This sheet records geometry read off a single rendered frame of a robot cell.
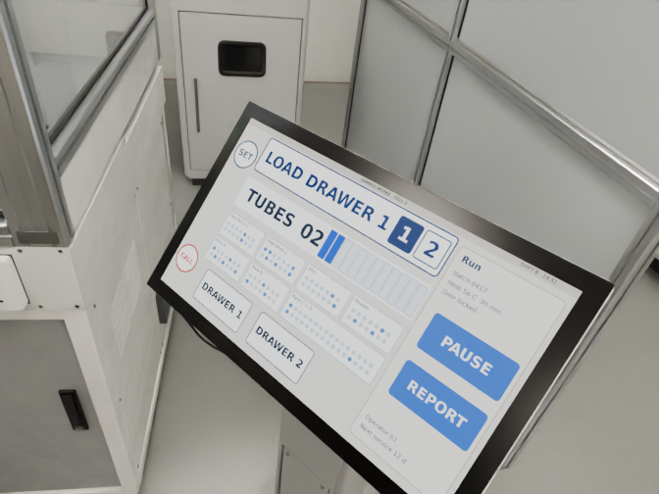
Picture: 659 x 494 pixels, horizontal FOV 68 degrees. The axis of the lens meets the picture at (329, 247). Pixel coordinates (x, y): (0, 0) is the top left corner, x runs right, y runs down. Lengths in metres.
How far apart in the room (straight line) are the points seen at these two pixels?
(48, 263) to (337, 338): 0.53
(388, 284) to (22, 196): 0.56
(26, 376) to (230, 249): 0.64
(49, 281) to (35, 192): 0.18
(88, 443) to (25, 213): 0.69
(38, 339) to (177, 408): 0.78
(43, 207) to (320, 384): 0.51
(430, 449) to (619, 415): 1.67
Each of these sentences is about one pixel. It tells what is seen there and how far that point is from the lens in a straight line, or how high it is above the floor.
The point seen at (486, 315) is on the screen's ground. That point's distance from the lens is 0.53.
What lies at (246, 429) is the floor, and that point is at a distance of 1.72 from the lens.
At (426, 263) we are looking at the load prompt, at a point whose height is 1.14.
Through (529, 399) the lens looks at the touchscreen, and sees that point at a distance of 0.53.
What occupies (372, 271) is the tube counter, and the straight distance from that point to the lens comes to 0.57.
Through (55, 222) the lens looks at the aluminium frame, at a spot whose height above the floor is 0.99.
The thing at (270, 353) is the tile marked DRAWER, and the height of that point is 0.99.
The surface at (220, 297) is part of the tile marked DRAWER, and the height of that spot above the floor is 1.01.
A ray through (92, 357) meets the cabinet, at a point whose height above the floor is 0.66.
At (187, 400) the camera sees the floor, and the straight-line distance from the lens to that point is 1.79.
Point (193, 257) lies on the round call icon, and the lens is 0.71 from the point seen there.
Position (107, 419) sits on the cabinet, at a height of 0.43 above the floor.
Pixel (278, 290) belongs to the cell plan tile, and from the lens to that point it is 0.62.
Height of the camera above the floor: 1.48
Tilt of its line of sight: 38 degrees down
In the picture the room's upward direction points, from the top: 8 degrees clockwise
